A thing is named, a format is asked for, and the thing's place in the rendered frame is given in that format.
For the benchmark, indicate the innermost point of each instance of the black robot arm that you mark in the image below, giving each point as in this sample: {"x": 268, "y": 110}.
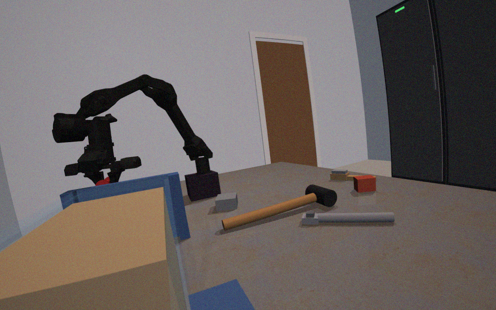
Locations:
{"x": 75, "y": 127}

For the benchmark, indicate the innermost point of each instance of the grey metal rod with square end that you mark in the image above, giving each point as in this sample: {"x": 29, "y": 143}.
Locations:
{"x": 311, "y": 218}

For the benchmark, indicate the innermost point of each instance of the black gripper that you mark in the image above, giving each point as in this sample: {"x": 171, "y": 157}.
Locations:
{"x": 116, "y": 167}

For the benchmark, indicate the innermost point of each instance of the wooden-handled black mallet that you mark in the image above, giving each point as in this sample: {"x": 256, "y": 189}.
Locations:
{"x": 313, "y": 193}

